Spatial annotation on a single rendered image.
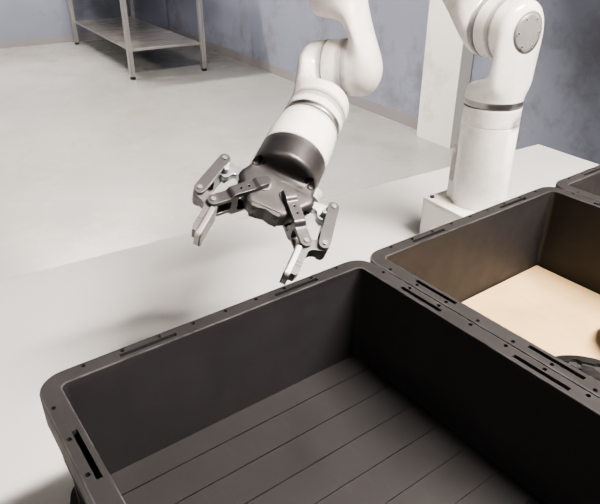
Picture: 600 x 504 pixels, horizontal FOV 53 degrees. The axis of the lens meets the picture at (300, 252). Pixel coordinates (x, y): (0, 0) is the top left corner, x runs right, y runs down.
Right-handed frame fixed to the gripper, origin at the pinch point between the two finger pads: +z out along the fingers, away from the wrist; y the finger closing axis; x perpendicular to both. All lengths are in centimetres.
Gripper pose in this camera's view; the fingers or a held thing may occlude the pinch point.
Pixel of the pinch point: (242, 256)
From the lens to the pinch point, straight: 58.1
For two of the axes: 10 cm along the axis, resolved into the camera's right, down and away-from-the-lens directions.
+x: -2.2, 5.1, 8.3
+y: 9.1, 4.1, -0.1
